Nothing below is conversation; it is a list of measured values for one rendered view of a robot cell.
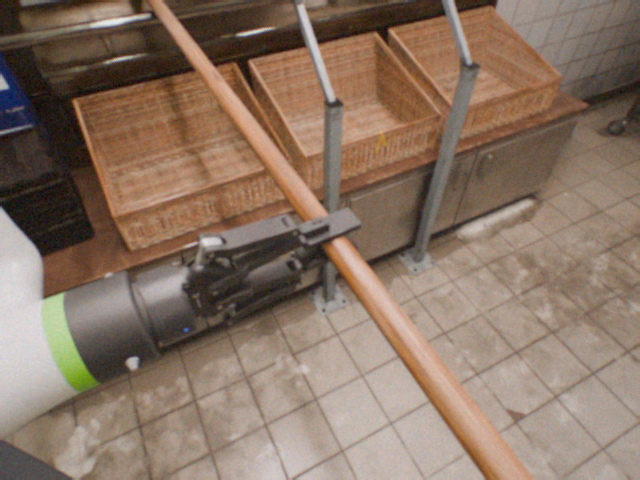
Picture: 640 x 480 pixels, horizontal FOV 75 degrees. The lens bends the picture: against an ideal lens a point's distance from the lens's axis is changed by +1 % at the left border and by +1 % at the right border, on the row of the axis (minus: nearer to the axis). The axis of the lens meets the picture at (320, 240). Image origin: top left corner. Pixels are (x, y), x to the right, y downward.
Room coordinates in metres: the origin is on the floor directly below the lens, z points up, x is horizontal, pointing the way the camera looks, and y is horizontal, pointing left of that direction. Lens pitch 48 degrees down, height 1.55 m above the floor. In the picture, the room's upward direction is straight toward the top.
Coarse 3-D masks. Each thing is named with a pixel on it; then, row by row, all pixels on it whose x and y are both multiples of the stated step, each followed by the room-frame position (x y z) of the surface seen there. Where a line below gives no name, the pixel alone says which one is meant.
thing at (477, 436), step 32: (160, 0) 1.02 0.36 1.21; (192, 64) 0.74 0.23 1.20; (224, 96) 0.61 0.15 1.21; (256, 128) 0.52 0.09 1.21; (288, 192) 0.39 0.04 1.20; (352, 256) 0.28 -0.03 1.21; (352, 288) 0.25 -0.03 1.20; (384, 288) 0.24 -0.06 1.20; (384, 320) 0.21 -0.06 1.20; (416, 352) 0.17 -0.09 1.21; (448, 384) 0.14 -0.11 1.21; (448, 416) 0.12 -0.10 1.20; (480, 416) 0.12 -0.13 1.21; (480, 448) 0.09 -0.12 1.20
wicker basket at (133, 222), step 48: (96, 96) 1.25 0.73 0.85; (144, 96) 1.31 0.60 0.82; (192, 96) 1.38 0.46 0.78; (240, 96) 1.45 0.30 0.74; (96, 144) 1.19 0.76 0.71; (144, 144) 1.25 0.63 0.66; (192, 144) 1.32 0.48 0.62; (240, 144) 1.36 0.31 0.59; (144, 192) 1.08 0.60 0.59; (192, 192) 0.92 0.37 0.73; (240, 192) 0.99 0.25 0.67; (144, 240) 0.84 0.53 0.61
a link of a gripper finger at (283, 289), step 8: (296, 280) 0.29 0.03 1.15; (272, 288) 0.28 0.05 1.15; (280, 288) 0.28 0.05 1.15; (288, 288) 0.28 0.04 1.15; (296, 288) 0.28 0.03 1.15; (256, 296) 0.27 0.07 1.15; (264, 296) 0.27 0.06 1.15; (272, 296) 0.27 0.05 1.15; (280, 296) 0.27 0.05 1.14; (240, 304) 0.26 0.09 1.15; (248, 304) 0.26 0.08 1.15; (256, 304) 0.26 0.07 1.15; (264, 304) 0.26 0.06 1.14; (240, 312) 0.25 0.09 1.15; (248, 312) 0.25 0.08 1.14; (224, 320) 0.24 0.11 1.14; (232, 320) 0.25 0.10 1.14
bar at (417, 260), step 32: (224, 0) 1.13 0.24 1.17; (256, 0) 1.16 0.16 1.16; (288, 0) 1.21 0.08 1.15; (448, 0) 1.38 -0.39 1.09; (32, 32) 0.94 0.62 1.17; (64, 32) 0.96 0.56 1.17; (96, 32) 0.99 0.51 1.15; (320, 64) 1.11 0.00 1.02; (448, 128) 1.25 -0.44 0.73; (448, 160) 1.23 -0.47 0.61; (416, 256) 1.24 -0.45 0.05; (320, 288) 1.09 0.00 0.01
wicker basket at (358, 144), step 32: (256, 64) 1.50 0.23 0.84; (288, 64) 1.56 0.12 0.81; (352, 64) 1.67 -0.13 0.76; (384, 64) 1.66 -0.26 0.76; (256, 96) 1.47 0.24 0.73; (288, 96) 1.52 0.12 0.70; (352, 96) 1.64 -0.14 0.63; (384, 96) 1.63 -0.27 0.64; (416, 96) 1.46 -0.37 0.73; (288, 128) 1.20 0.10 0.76; (320, 128) 1.47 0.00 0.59; (352, 128) 1.47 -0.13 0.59; (384, 128) 1.47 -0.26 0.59; (416, 128) 1.29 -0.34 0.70; (320, 160) 1.11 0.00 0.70; (352, 160) 1.17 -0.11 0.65; (384, 160) 1.23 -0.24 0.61
